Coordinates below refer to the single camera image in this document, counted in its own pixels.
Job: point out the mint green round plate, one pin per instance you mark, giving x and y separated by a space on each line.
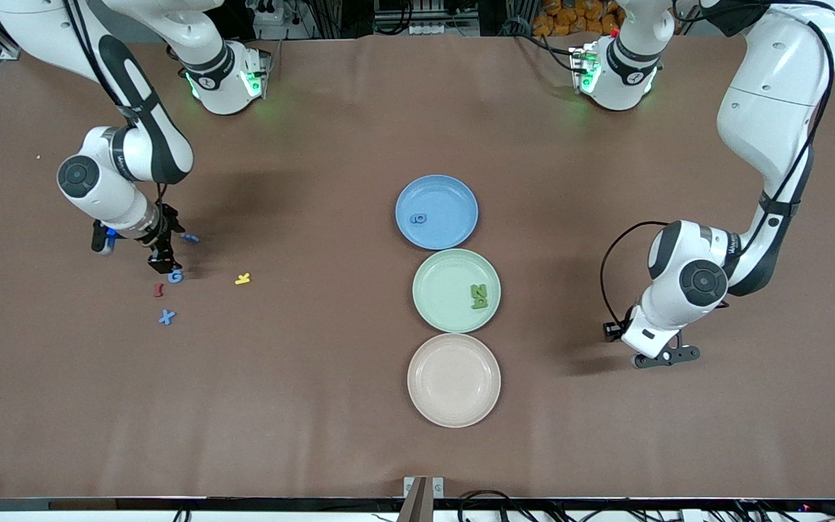
446 290

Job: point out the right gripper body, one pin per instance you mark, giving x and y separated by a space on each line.
159 237

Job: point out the pile of orange fruits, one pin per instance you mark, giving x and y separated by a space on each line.
570 14

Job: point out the blue round plate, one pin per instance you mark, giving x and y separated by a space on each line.
446 203

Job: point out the short white power strip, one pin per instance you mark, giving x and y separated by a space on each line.
269 11

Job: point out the long white power strip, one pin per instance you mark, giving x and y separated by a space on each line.
432 29

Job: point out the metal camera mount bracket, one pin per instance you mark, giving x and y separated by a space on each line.
417 500

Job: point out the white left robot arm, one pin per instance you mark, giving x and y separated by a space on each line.
773 94

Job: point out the blue foam letter E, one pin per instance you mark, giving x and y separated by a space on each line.
189 237

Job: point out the dark blue foam letter a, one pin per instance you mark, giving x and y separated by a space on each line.
423 215

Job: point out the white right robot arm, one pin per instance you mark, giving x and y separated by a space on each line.
109 199

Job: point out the black table edge rail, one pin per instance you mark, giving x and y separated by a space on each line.
243 504

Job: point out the blue foam letter X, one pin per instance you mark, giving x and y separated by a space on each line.
166 317

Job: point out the yellow foam letter K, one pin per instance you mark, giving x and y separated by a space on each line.
242 279

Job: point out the beige round plate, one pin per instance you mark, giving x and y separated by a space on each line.
454 380

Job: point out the blue foam letter G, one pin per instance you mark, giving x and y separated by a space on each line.
170 277

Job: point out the green foam lowercase letter a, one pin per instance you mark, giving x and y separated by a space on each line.
483 300

